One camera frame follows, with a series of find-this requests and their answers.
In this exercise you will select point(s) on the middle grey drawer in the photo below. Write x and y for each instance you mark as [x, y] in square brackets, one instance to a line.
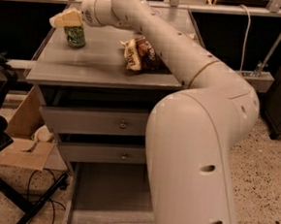
[105, 153]

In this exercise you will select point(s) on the cardboard box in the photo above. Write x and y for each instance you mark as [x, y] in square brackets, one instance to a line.
[32, 142]

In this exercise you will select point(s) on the grey drawer cabinet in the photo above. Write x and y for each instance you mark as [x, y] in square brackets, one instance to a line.
[96, 77]

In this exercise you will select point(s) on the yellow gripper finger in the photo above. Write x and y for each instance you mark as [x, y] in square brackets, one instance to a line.
[70, 17]

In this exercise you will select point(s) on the green soda can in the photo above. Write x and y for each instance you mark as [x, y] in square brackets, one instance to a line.
[75, 36]

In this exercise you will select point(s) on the metal support rod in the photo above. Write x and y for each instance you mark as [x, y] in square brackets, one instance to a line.
[262, 64]

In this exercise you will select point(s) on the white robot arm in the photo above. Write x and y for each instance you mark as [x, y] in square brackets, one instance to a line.
[189, 133]

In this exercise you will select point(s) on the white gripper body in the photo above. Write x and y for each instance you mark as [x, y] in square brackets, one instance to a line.
[88, 12]

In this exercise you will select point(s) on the brown chip bag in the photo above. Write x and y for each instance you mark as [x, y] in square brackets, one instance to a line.
[141, 55]

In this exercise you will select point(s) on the bottom grey open drawer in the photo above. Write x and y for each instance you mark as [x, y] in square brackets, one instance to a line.
[109, 194]

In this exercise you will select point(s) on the top grey drawer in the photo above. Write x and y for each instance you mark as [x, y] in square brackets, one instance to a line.
[94, 122]

